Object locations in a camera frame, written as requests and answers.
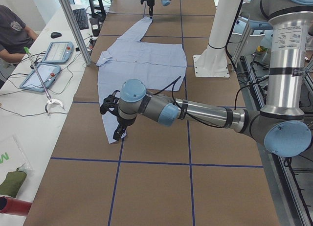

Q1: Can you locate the black keyboard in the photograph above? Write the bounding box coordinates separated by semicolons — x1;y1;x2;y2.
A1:
72;8;89;30

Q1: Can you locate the black camera cable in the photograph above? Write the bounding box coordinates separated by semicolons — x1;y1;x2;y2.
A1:
156;75;235;128

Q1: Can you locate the light blue striped shirt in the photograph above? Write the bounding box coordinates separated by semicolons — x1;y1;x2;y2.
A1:
97;17;187;143

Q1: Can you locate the plastic bag with green print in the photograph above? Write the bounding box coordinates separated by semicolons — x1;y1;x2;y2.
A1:
0;136;33;181

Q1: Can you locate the red cylinder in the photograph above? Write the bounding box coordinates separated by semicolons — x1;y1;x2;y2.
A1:
0;196;32;216

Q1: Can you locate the black computer mouse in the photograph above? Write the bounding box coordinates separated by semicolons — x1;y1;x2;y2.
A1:
50;32;62;39

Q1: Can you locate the teach pendant near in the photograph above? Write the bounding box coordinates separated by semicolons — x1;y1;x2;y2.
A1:
20;62;62;92

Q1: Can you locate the teach pendant far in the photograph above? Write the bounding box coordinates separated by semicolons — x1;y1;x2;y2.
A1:
42;42;74;64

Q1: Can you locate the teach pendant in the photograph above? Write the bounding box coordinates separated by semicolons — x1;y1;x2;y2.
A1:
42;42;74;64
20;62;62;92

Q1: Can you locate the green pouch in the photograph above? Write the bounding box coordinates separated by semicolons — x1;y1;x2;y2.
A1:
0;168;27;198

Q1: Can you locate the seated person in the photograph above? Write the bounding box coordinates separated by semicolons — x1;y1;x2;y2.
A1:
0;5;38;64

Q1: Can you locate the aluminium frame post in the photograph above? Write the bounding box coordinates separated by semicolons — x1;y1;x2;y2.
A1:
58;0;91;66

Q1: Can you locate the grabber reach tool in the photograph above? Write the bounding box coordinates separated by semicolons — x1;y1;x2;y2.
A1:
23;46;66;116

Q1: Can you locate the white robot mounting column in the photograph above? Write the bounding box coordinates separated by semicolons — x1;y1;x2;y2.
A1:
193;0;243;78

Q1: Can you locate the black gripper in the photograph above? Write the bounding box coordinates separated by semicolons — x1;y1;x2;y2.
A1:
113;116;135;140
147;0;155;19

